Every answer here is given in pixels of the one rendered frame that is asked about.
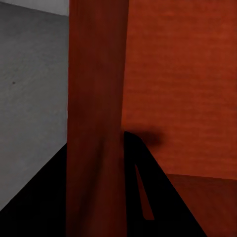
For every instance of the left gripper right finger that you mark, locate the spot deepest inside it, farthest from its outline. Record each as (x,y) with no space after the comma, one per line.
(172,217)

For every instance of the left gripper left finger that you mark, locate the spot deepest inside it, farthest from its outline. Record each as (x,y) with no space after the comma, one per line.
(39,208)

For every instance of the storage box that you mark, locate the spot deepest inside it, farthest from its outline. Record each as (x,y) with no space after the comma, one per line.
(166,71)

